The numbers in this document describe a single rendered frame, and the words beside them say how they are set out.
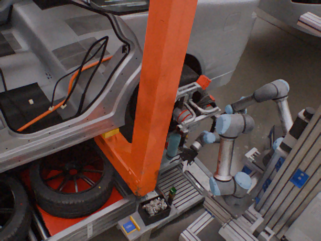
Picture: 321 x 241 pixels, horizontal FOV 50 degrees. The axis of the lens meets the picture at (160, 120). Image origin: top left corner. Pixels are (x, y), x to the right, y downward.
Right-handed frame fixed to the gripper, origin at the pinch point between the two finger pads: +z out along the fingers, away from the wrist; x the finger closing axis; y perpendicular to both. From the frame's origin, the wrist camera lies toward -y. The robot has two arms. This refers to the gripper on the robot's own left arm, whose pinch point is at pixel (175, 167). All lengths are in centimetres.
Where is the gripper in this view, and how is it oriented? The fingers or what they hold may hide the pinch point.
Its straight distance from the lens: 244.9
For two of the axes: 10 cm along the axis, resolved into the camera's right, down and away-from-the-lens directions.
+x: -6.0, -3.4, 7.2
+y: 4.4, 6.2, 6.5
